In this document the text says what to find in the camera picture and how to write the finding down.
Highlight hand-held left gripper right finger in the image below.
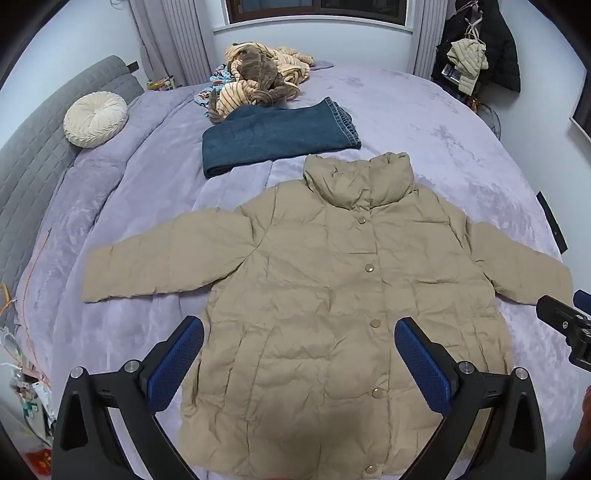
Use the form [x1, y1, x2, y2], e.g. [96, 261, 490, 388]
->
[394, 316, 548, 480]

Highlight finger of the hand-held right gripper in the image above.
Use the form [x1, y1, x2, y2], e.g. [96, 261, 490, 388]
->
[536, 290, 591, 334]

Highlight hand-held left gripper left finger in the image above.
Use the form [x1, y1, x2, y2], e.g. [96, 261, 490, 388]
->
[52, 315, 206, 480]

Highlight beige puffer jacket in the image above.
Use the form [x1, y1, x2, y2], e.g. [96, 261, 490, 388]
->
[82, 154, 574, 476]

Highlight yellow striped fleece clothes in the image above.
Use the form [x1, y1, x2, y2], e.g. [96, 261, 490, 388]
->
[215, 44, 315, 121]

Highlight floor fan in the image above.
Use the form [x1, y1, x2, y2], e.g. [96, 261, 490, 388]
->
[468, 96, 505, 140]

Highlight purple plush bed blanket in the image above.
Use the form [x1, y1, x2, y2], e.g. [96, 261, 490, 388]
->
[13, 59, 591, 480]

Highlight folded blue jeans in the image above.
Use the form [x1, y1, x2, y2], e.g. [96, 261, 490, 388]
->
[202, 96, 362, 179]

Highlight grey quilted headboard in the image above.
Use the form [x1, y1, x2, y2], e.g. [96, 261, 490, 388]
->
[0, 55, 145, 296]

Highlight round cream pleated cushion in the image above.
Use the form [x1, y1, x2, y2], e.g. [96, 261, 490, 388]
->
[63, 92, 129, 149]

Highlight hanging beige puffer vest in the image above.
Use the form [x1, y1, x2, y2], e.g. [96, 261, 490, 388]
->
[445, 39, 490, 96]

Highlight hanging coats on rack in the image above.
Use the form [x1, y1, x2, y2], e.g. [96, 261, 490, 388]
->
[431, 0, 522, 95]

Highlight colourful printed cloth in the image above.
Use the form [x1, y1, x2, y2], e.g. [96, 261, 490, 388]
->
[193, 65, 234, 114]

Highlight small items on nightstand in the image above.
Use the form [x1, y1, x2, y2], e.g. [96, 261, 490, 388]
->
[146, 75, 180, 92]

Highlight brown plush garment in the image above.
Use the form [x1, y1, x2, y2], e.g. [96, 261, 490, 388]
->
[207, 45, 300, 121]

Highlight grey curtain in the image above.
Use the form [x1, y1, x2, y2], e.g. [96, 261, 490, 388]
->
[128, 0, 218, 88]
[412, 0, 448, 79]

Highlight dark framed window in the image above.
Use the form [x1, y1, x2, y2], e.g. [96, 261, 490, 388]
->
[225, 0, 409, 25]

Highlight bedside clutter of cables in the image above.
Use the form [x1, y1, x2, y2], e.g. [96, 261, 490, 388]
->
[0, 281, 58, 472]

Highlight dark wall screen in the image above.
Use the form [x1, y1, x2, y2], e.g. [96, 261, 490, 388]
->
[569, 90, 591, 136]

